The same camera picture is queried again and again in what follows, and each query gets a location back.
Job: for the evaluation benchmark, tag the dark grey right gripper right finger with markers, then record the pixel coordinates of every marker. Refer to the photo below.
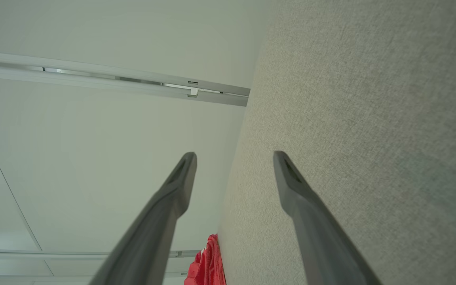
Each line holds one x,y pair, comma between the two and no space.
315,229

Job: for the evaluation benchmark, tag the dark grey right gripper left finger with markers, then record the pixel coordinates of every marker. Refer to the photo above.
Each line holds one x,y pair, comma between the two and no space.
160,221

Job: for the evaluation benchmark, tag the thin white wall rail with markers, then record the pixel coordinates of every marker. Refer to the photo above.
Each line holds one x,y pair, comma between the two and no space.
34,253

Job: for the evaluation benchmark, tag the white wall rail with slot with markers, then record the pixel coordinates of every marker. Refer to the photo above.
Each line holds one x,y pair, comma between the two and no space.
93,75

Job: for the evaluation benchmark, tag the red Bulls 23 jersey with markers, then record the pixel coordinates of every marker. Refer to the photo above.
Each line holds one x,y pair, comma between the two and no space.
208,265

